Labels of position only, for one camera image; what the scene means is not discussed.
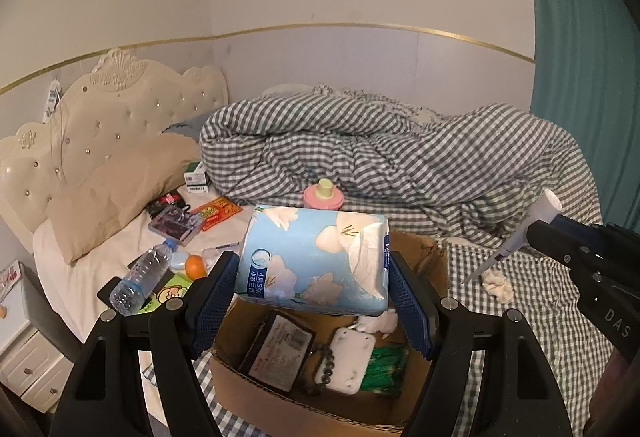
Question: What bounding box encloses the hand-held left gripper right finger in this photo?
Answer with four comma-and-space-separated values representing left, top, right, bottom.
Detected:
387, 249, 573, 437

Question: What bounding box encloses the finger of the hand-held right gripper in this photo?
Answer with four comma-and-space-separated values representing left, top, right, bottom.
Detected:
527, 221, 601, 270
554, 213, 608, 239

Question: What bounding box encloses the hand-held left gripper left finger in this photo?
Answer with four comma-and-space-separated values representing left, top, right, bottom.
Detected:
47, 249, 242, 437

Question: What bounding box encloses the white pipette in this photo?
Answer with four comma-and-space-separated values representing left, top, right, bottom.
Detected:
460, 188, 563, 285

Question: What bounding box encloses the green plastic packet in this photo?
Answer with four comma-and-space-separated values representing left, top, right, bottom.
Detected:
360, 344, 411, 395

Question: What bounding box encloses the blue floral tissue pack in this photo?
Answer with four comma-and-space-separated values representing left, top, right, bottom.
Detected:
234, 203, 391, 318

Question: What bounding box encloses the dark bead bracelet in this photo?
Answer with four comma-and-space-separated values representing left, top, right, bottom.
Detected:
311, 344, 342, 391

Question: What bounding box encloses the cardboard box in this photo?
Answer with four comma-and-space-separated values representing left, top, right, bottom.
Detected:
210, 229, 451, 433

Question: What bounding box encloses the person's right hand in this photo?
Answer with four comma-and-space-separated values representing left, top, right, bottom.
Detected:
582, 354, 640, 437

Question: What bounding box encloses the green cartoon packet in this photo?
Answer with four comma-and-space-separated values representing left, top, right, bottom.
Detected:
142, 271, 195, 314

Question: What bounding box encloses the crumpled white tissue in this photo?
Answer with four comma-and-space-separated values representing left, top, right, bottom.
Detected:
481, 268, 513, 304

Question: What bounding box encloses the clear plastic water bottle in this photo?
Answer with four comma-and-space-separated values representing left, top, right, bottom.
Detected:
110, 239, 177, 316

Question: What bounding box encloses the black flat box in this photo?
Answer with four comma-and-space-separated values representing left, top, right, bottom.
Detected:
239, 312, 317, 394

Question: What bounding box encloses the grey checked bed sheet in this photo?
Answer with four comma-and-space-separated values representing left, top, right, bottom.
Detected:
142, 197, 626, 437

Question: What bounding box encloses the clear plastic case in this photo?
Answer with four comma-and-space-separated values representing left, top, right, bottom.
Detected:
149, 205, 204, 246

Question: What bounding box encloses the red snack packet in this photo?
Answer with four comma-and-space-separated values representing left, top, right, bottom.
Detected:
191, 197, 243, 231

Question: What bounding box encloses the black phone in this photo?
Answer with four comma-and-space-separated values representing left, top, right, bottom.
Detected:
96, 275, 151, 309

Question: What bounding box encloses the black and red packet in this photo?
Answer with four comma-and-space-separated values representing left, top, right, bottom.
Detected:
146, 193, 191, 219

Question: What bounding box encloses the white bed sheet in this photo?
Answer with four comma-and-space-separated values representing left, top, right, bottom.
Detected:
32, 187, 251, 358

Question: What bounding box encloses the white and green box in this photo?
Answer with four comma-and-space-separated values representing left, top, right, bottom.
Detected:
182, 161, 211, 194

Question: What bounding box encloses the pink bottle with green cap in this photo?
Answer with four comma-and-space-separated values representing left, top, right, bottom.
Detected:
302, 178, 345, 211

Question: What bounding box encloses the beige pillow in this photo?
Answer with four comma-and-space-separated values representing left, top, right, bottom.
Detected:
47, 137, 203, 264

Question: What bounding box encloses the grey checked duvet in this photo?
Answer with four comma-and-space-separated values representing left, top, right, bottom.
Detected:
200, 84, 601, 238

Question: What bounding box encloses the teal curtain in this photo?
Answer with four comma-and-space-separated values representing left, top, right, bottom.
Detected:
515, 0, 640, 225

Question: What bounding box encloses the white nightstand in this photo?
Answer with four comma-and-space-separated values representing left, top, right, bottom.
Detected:
0, 259, 68, 414

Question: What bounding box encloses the blue pillow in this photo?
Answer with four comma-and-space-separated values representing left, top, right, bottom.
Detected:
162, 111, 213, 140

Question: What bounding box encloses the white and red packet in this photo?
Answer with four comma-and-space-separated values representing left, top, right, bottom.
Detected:
0, 262, 27, 304

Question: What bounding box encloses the cream tufted headboard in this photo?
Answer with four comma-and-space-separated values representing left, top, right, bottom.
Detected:
0, 48, 230, 238

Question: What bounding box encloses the white power strip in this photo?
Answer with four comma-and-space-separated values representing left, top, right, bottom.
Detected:
44, 82, 62, 124

